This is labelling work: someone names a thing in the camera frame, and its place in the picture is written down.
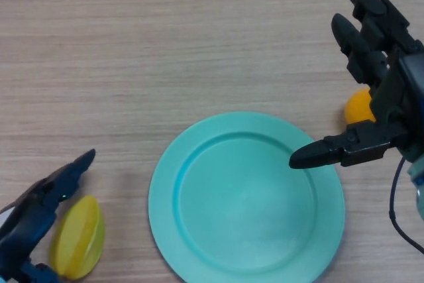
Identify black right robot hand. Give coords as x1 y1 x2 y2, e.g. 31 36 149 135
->
288 0 424 170

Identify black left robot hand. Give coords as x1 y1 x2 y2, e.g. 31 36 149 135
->
0 148 96 283

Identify yellow starfruit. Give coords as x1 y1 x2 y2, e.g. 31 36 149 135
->
49 195 106 280

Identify turquoise green plate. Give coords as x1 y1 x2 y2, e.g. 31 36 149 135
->
148 111 345 283

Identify orange round fruit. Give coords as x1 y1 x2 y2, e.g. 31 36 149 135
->
344 87 377 125

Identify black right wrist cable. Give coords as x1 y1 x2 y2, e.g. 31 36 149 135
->
388 156 424 253

